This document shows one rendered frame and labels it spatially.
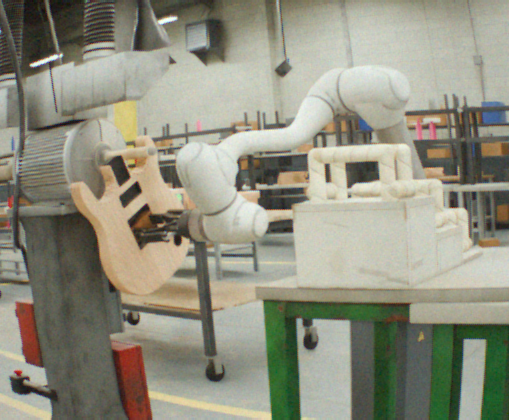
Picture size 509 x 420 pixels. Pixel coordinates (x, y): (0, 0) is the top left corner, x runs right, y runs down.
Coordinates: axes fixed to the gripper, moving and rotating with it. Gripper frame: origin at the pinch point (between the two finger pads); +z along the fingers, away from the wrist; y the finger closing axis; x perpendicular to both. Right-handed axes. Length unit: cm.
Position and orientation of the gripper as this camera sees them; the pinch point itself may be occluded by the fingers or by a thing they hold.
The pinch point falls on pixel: (144, 226)
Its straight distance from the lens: 221.6
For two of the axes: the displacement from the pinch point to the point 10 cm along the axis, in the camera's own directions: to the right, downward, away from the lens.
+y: 5.0, -5.2, 6.9
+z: -7.9, 0.4, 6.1
